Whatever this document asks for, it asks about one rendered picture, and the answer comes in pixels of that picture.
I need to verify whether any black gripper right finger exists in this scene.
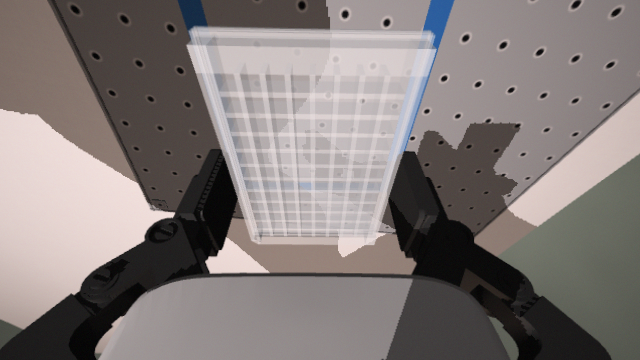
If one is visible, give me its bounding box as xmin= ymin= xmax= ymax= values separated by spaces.
xmin=388 ymin=151 xmax=612 ymax=360

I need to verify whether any blue tape outline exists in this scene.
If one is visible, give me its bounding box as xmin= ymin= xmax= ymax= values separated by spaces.
xmin=178 ymin=0 xmax=454 ymax=151

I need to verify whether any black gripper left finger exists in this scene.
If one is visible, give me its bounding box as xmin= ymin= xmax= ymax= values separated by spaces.
xmin=0 ymin=149 xmax=238 ymax=360

